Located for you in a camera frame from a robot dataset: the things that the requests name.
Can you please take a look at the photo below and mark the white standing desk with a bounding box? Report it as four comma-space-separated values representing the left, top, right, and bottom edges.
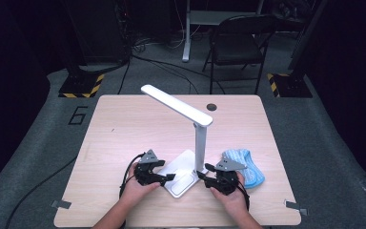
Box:
181, 0, 265, 63

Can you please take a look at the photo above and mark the grey tape strip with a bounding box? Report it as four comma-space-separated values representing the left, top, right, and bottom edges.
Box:
51, 199, 72, 210
284, 199, 309, 217

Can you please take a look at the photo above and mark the right hand-held gripper cable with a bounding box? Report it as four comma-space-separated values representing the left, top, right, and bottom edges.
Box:
234, 182, 252, 212

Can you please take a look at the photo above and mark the person's right hand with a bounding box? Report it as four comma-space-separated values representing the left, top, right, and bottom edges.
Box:
210, 173, 249, 218

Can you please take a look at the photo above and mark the left hand-held gripper cable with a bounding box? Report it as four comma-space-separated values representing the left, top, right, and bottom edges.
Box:
118, 152, 146, 198

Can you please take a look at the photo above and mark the black stand with striped base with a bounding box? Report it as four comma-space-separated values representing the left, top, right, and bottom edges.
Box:
266, 0, 330, 98
57, 47, 105, 99

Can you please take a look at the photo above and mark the black folding chair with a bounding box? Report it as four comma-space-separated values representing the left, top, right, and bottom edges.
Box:
202, 13, 279, 95

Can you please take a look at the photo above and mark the black floor cable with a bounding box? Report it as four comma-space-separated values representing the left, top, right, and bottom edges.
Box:
130, 53, 227, 95
117, 58, 132, 95
4, 156, 78, 229

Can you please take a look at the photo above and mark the blue striped cloth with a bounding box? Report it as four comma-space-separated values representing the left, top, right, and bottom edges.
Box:
221, 148, 266, 189

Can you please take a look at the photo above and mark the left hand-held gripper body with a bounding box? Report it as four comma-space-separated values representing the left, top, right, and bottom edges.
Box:
134, 149, 165, 187

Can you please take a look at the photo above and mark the hand-held gripper cable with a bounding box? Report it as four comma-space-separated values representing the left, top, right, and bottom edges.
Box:
234, 182, 252, 212
118, 152, 146, 198

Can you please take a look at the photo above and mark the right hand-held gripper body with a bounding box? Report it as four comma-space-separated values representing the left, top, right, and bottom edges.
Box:
212, 157, 248, 196

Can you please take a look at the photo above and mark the person's left hand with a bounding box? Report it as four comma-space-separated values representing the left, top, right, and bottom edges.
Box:
119, 162, 161, 208

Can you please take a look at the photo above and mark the black equipment cabinet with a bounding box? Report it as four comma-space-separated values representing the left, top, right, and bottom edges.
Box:
61, 0, 132, 65

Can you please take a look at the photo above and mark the white desk lamp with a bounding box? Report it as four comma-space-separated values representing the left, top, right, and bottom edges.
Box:
140, 84, 214, 199

